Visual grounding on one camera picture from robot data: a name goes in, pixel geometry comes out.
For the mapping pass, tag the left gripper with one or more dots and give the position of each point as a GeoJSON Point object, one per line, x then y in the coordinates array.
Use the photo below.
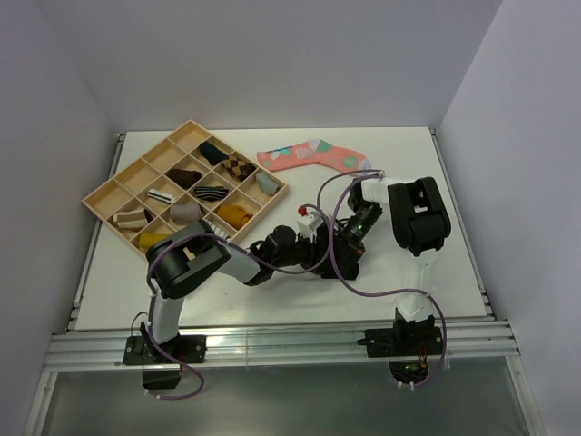
{"type": "Point", "coordinates": [313, 253]}

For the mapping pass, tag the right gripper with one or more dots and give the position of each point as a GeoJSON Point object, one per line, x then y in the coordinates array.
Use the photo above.
{"type": "Point", "coordinates": [350, 248]}

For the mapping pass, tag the mustard yellow sock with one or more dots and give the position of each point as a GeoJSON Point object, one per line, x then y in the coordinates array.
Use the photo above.
{"type": "Point", "coordinates": [147, 240]}

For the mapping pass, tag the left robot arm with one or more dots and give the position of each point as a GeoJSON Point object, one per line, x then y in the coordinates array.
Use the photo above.
{"type": "Point", "coordinates": [182, 262]}

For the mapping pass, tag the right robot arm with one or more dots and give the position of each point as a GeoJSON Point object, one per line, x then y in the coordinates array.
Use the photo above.
{"type": "Point", "coordinates": [420, 225]}

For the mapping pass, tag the rolled mustard sock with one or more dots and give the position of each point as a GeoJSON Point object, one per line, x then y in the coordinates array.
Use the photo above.
{"type": "Point", "coordinates": [234, 215]}

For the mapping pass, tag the rolled white striped sock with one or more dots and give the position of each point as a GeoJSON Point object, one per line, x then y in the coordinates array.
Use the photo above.
{"type": "Point", "coordinates": [216, 229]}

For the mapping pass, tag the rolled grey sock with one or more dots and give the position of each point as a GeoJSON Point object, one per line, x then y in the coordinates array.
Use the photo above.
{"type": "Point", "coordinates": [266, 184]}

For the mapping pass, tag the rolled black striped sock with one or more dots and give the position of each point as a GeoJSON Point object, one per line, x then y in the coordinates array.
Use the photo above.
{"type": "Point", "coordinates": [210, 193]}

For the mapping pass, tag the rolled argyle brown sock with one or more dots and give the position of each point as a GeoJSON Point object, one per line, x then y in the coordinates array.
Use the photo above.
{"type": "Point", "coordinates": [237, 168]}

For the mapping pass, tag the pink patterned sock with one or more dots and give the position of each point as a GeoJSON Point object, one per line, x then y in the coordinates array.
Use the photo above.
{"type": "Point", "coordinates": [313, 152]}

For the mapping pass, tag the rolled beige sock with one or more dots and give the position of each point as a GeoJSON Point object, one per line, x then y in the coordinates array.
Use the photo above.
{"type": "Point", "coordinates": [186, 213]}

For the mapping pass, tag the rolled dark navy sock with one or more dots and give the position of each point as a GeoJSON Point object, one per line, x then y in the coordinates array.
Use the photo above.
{"type": "Point", "coordinates": [211, 153]}

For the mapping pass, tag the wooden compartment tray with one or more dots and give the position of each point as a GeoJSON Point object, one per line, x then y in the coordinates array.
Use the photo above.
{"type": "Point", "coordinates": [126, 190]}

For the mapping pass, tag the rolled dark brown sock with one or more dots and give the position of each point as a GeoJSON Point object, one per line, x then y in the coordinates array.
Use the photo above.
{"type": "Point", "coordinates": [184, 178]}

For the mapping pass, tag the rolled white black sock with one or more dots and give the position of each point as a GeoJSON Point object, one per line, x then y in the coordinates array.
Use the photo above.
{"type": "Point", "coordinates": [160, 196]}

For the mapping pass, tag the rolled brown white sock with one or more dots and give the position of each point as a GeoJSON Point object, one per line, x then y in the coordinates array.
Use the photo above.
{"type": "Point", "coordinates": [133, 220]}

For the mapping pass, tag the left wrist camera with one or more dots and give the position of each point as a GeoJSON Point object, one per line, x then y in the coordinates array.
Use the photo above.
{"type": "Point", "coordinates": [311, 222]}

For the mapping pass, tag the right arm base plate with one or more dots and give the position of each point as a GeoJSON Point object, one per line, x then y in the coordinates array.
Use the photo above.
{"type": "Point", "coordinates": [386, 343]}

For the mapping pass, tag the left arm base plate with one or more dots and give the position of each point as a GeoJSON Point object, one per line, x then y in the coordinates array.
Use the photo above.
{"type": "Point", "coordinates": [186, 348]}

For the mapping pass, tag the aluminium frame rail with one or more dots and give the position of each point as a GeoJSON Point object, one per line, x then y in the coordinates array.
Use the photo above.
{"type": "Point", "coordinates": [272, 346]}

